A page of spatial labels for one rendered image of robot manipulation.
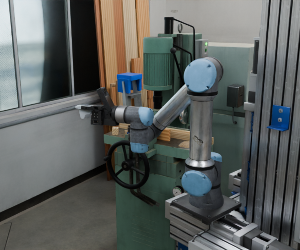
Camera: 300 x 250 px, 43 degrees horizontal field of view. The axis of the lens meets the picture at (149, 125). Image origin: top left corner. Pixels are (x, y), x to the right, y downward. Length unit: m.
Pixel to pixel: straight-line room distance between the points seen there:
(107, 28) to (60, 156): 1.29
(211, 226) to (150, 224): 0.84
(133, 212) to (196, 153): 1.11
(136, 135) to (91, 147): 2.45
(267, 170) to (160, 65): 0.94
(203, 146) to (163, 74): 0.88
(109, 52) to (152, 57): 1.60
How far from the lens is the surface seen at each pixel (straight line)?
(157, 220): 2.45
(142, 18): 4.31
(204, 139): 1.48
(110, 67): 3.83
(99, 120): 1.65
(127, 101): 3.25
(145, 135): 1.59
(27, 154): 3.43
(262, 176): 1.70
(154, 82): 2.28
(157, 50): 2.25
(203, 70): 1.40
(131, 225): 2.58
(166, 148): 2.23
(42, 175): 3.60
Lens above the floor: 1.60
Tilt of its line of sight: 15 degrees down
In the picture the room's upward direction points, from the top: straight up
